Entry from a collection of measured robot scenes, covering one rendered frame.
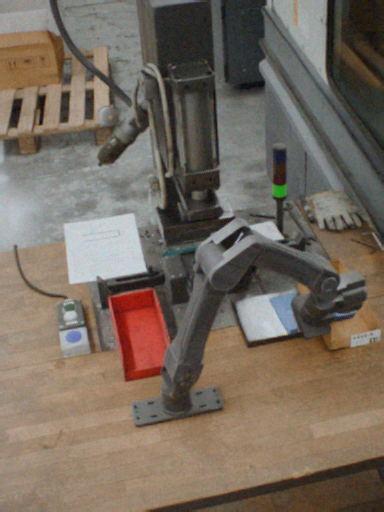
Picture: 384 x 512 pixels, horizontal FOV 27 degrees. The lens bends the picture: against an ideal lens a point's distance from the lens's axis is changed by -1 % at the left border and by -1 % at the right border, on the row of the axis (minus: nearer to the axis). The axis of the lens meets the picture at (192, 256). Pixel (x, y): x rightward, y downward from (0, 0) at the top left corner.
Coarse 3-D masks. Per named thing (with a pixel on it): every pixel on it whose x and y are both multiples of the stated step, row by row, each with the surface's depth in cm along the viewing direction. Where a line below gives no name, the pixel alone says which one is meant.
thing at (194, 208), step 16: (192, 192) 192; (208, 192) 195; (160, 208) 198; (176, 208) 198; (192, 208) 190; (208, 208) 189; (224, 208) 196; (160, 224) 194; (176, 224) 192; (192, 224) 192; (208, 224) 193; (224, 224) 194
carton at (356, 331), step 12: (336, 264) 206; (300, 288) 204; (360, 312) 196; (372, 312) 188; (336, 324) 195; (348, 324) 194; (360, 324) 194; (372, 324) 189; (324, 336) 190; (336, 336) 191; (348, 336) 191; (360, 336) 187; (372, 336) 188; (336, 348) 188
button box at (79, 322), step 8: (16, 248) 239; (16, 256) 226; (16, 264) 223; (24, 280) 217; (32, 288) 214; (56, 296) 210; (64, 296) 209; (56, 304) 204; (64, 304) 204; (80, 304) 203; (56, 312) 202; (64, 312) 201; (80, 312) 201; (64, 320) 199; (72, 320) 198; (80, 320) 198; (64, 328) 197; (72, 328) 197
